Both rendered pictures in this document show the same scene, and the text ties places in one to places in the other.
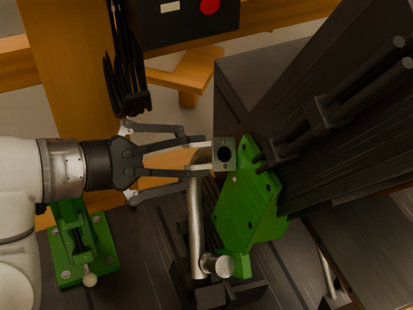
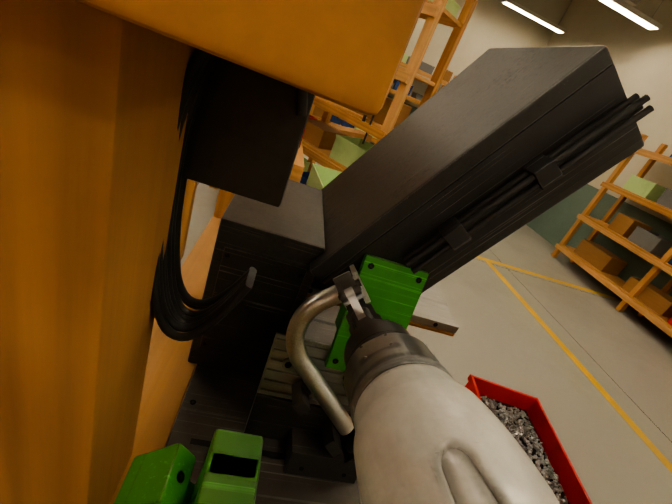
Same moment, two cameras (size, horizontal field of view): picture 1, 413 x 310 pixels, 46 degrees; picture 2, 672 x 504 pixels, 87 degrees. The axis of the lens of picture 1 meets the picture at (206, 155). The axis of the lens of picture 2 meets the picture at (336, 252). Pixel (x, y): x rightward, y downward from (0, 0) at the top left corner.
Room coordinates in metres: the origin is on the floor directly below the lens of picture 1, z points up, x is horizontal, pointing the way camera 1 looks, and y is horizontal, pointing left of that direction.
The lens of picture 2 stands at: (0.51, 0.46, 1.51)
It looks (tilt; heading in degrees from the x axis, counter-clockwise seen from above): 26 degrees down; 278
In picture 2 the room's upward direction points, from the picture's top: 23 degrees clockwise
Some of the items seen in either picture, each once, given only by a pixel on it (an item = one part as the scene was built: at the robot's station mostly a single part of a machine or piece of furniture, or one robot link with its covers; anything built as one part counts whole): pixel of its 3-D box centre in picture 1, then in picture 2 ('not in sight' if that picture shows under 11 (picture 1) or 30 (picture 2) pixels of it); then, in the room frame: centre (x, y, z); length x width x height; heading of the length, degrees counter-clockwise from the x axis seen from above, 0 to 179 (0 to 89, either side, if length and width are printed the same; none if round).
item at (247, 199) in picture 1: (259, 198); (373, 308); (0.48, -0.09, 1.17); 0.13 x 0.12 x 0.20; 111
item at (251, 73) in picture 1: (291, 131); (261, 268); (0.73, -0.18, 1.07); 0.30 x 0.18 x 0.34; 111
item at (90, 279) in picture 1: (86, 270); not in sight; (0.46, 0.23, 0.96); 0.06 x 0.03 x 0.06; 21
